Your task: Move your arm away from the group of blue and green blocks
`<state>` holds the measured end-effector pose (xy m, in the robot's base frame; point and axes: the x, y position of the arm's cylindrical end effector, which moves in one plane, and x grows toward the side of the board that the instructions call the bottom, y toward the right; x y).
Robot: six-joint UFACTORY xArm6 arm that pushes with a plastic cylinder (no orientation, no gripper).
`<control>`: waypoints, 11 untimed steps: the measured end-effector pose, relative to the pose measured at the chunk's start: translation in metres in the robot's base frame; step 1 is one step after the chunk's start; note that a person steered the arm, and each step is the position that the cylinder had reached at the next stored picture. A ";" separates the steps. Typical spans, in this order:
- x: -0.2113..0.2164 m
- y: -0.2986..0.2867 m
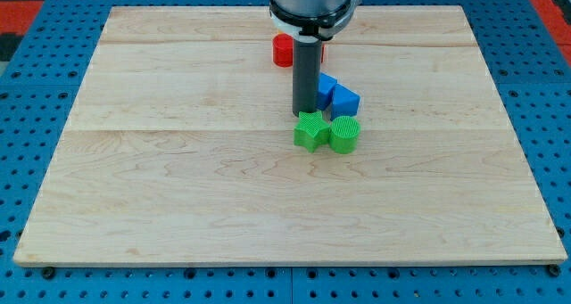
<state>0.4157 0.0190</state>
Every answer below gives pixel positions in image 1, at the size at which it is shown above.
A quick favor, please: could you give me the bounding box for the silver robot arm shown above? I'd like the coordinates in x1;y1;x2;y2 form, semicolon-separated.
269;0;362;43

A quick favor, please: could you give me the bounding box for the green star block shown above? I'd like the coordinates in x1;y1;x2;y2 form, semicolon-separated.
294;111;330;152

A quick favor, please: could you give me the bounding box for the green cylinder block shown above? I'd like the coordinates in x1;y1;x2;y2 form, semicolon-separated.
329;116;360;154

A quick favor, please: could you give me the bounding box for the blue cube block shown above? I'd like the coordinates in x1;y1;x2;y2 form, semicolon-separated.
316;72;337;111

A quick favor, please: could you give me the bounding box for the blue wedge block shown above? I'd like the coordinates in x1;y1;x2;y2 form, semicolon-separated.
330;84;360;120

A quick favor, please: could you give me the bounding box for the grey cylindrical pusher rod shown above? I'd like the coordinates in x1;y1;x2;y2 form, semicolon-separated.
292;40;322;116

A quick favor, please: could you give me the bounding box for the red block behind rod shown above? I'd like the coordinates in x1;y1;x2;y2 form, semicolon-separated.
320;44;325;63

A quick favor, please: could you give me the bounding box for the red cylinder block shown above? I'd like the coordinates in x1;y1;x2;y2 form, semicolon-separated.
272;33;294;68

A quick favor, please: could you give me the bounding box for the wooden board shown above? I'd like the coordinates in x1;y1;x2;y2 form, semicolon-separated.
13;6;567;267

